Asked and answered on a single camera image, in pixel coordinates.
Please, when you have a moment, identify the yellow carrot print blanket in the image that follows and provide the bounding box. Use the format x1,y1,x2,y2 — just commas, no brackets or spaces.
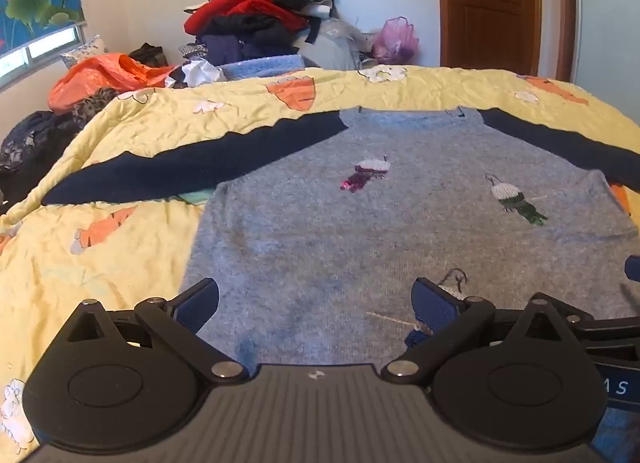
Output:
0,65,640,459

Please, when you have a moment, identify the red garment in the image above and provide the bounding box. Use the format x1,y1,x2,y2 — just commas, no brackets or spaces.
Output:
184,0,308,36

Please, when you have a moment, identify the white patterned pillow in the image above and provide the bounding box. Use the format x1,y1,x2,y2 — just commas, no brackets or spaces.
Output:
61,35,108,68

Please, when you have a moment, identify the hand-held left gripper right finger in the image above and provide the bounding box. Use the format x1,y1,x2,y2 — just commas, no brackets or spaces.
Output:
382,277,577,386

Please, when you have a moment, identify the dark bag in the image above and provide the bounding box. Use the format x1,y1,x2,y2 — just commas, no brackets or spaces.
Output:
129,43,168,68

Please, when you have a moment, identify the dark floral cloth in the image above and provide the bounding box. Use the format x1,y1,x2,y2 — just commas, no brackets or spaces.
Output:
0,110,86,214

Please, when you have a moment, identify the pink plastic bag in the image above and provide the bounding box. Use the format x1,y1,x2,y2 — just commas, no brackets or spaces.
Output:
372,17,420,65

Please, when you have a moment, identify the brown wooden door frame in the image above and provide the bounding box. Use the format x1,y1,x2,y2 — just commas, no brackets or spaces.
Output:
540,0,577,84

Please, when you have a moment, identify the light blue towel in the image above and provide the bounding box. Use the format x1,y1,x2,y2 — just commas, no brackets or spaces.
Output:
217,55,306,82

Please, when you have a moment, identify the grey sweater with navy sleeves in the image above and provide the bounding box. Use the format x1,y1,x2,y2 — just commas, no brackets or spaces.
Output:
42,105,640,379

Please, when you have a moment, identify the orange plastic bag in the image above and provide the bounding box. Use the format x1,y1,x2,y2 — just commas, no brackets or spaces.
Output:
48,54,176,114

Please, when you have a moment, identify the window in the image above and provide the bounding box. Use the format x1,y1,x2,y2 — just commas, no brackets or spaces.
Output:
0,25,83,88

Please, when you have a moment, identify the leopard print cloth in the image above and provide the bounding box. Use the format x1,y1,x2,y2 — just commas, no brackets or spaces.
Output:
72,88,121,124

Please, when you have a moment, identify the brown wooden door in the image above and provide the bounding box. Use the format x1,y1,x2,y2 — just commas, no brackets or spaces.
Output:
435,0,543,76

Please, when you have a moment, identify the navy garment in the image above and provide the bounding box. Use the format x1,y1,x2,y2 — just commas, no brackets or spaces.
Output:
197,15,306,66

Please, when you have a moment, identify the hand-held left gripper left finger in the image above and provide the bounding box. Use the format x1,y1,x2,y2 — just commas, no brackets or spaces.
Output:
67,277,249,385

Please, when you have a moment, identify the white crumpled cloth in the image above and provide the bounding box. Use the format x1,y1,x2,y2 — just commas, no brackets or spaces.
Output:
181,59,224,88

